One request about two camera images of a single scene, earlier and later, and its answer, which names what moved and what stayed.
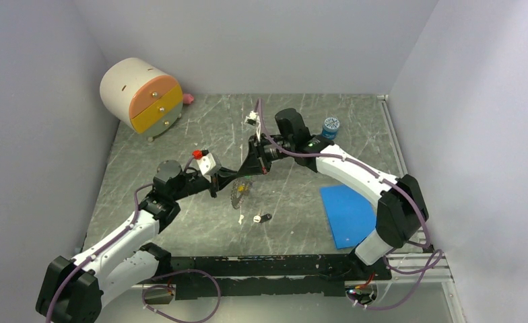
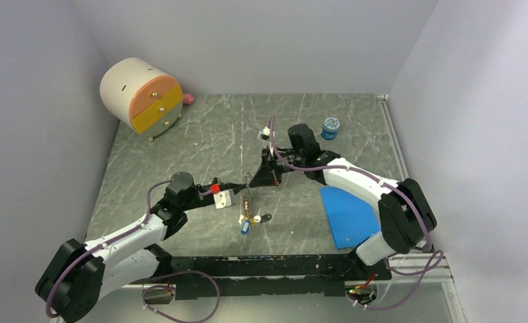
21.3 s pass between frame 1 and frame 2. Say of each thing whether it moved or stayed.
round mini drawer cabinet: stayed
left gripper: moved
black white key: stayed
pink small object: stayed
